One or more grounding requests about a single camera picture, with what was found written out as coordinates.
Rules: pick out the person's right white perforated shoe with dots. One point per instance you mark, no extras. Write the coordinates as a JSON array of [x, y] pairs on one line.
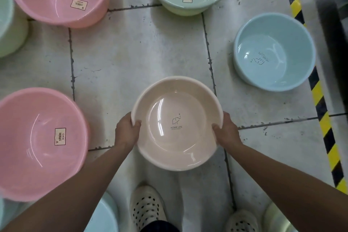
[[242, 222]]

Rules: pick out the person's left white perforated shoe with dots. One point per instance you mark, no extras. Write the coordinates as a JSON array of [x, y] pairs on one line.
[[146, 207]]

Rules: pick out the yellow black hazard tape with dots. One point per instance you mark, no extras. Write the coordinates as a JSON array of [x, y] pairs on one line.
[[318, 90]]

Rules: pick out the light blue plastic basin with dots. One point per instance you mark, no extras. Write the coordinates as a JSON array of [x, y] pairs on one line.
[[104, 217], [274, 52]]

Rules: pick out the person's left thumb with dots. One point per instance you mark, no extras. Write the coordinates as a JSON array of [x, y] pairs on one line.
[[136, 126]]

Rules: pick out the beige plastic basin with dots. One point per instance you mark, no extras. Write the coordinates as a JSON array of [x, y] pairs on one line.
[[177, 123]]

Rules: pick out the person's right forearm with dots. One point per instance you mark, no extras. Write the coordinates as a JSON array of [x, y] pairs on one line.
[[288, 188]]

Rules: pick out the person's left hand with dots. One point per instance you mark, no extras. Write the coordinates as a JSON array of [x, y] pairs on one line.
[[125, 132]]

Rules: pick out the person's left forearm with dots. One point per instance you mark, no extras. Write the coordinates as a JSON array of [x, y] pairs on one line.
[[68, 191]]

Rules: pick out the person's dark trouser leg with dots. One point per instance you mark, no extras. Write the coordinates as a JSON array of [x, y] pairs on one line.
[[160, 226]]

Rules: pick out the person's right hand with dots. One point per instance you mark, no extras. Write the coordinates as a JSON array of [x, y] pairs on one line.
[[227, 133]]

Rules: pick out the person's right thumb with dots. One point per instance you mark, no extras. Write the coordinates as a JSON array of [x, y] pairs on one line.
[[217, 128]]

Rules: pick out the person's white perforated shoe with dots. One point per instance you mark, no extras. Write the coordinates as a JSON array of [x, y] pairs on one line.
[[242, 222], [146, 207]]

